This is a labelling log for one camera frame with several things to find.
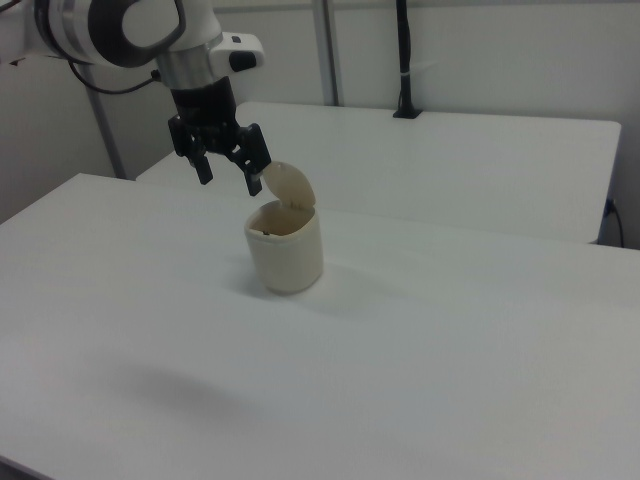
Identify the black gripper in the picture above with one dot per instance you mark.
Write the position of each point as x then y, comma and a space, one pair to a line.
205, 110

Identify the beige trash bin lid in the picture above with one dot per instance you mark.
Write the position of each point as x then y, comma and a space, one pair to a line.
292, 182

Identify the beige plastic trash bin body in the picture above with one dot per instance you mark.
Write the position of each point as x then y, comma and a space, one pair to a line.
290, 265

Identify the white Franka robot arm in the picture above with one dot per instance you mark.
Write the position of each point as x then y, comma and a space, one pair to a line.
135, 25

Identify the black pole with clamp base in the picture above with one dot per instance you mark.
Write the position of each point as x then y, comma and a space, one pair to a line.
404, 40

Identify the white side table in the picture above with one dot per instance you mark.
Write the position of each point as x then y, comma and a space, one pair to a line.
450, 165

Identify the grey partition post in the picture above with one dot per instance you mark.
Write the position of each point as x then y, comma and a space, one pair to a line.
107, 140
330, 50

